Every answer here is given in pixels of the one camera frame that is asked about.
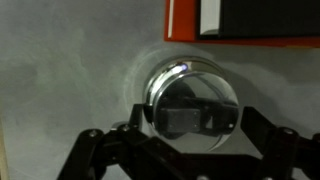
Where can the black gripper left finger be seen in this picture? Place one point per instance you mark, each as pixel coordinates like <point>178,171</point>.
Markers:
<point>139,156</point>

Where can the orange book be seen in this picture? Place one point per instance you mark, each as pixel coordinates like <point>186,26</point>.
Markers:
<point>180,26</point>

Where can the grey coffee table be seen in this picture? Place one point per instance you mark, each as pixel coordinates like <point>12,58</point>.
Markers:
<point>71,65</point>

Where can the silver candle tin lid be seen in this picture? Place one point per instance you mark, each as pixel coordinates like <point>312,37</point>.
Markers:
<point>189,103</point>

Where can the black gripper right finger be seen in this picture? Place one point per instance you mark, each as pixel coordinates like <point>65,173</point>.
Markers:
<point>282,150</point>

